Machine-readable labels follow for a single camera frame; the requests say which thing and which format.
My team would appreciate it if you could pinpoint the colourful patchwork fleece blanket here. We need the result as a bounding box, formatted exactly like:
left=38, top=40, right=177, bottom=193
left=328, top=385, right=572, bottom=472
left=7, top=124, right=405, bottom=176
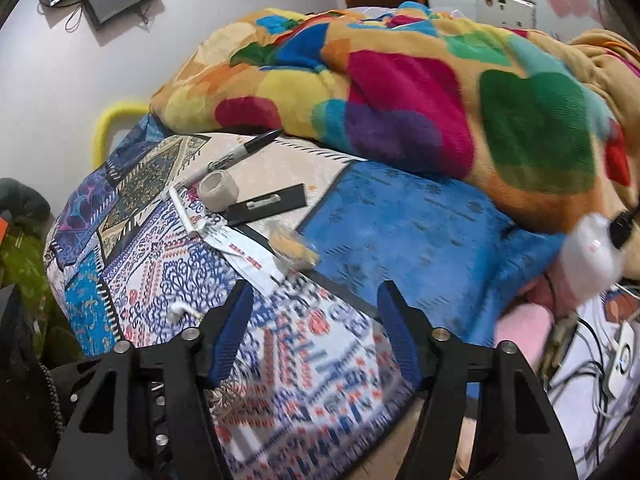
left=150, top=2, right=640, bottom=281

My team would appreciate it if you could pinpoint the pink cloth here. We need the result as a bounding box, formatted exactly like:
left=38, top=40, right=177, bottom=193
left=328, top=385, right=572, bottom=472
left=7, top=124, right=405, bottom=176
left=492, top=275, right=566, bottom=376

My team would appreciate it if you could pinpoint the dark green cloth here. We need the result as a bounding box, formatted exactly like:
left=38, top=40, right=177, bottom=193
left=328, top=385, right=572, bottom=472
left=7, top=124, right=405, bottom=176
left=0, top=177, right=51, bottom=236

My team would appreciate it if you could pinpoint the black marker pen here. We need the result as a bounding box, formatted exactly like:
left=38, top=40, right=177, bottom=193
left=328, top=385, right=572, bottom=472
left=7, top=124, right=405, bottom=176
left=181, top=129, right=285, bottom=188

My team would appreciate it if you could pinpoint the beige tape roll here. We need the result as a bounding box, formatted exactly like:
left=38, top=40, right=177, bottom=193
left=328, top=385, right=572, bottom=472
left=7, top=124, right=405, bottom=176
left=196, top=170, right=243, bottom=212

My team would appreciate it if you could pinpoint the white plastic bottle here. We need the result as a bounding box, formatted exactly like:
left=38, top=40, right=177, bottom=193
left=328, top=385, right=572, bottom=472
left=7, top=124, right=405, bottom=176
left=562, top=212, right=631, bottom=301

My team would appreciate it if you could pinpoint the clear plastic wrapper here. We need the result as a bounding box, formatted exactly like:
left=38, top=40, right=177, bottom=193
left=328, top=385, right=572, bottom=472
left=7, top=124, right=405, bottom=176
left=267, top=225, right=321, bottom=273

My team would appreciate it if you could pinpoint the black card with clip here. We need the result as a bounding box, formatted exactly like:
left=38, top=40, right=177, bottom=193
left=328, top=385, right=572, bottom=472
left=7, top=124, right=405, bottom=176
left=220, top=183, right=306, bottom=226

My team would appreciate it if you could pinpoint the blue patterned bedsheet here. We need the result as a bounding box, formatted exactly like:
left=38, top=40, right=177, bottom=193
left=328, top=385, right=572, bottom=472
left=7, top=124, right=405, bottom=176
left=44, top=115, right=566, bottom=476

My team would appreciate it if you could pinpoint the white electronic device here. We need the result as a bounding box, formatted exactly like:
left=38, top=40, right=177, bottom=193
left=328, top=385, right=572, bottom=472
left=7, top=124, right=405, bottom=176
left=600, top=320, right=640, bottom=401

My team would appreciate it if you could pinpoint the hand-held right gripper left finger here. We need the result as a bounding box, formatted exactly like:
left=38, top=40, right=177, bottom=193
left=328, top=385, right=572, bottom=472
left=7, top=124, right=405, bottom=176
left=47, top=279, right=256, bottom=480

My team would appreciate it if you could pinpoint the tangle of cables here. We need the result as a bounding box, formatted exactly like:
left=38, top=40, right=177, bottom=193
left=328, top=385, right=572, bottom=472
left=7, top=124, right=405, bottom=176
left=545, top=280, right=640, bottom=421

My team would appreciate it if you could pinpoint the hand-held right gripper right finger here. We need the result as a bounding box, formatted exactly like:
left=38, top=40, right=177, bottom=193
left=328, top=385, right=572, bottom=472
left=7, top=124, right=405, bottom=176
left=376, top=280, right=581, bottom=480

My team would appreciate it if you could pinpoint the black bag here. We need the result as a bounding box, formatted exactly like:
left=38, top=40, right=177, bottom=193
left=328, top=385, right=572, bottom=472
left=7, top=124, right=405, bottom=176
left=0, top=285, right=76, bottom=461

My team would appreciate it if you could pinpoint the white earbud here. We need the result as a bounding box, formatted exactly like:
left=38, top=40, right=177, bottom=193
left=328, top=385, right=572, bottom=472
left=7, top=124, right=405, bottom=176
left=166, top=305, right=201, bottom=325

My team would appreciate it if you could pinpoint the black screw knob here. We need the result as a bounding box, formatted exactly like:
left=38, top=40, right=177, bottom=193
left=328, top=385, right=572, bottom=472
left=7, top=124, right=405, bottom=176
left=610, top=210, right=638, bottom=251

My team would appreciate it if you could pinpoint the white paper tube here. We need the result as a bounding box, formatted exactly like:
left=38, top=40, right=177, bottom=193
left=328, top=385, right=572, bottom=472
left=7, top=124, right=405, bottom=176
left=167, top=186, right=206, bottom=238

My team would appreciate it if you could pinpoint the green patterned cloth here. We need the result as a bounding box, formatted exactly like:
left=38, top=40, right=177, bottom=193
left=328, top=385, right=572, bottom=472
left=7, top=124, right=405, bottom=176
left=0, top=225, right=66, bottom=351

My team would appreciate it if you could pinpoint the yellow padded bed rail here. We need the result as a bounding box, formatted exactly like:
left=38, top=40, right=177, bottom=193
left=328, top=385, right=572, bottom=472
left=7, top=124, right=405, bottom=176
left=91, top=101, right=151, bottom=168

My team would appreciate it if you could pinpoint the white wall box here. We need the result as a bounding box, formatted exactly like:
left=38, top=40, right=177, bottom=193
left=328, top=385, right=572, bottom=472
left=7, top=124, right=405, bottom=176
left=475, top=0, right=538, bottom=28

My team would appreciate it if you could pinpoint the white paper wrapper red print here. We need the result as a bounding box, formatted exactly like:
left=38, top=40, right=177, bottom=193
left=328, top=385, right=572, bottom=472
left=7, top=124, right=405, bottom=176
left=200, top=220, right=288, bottom=295

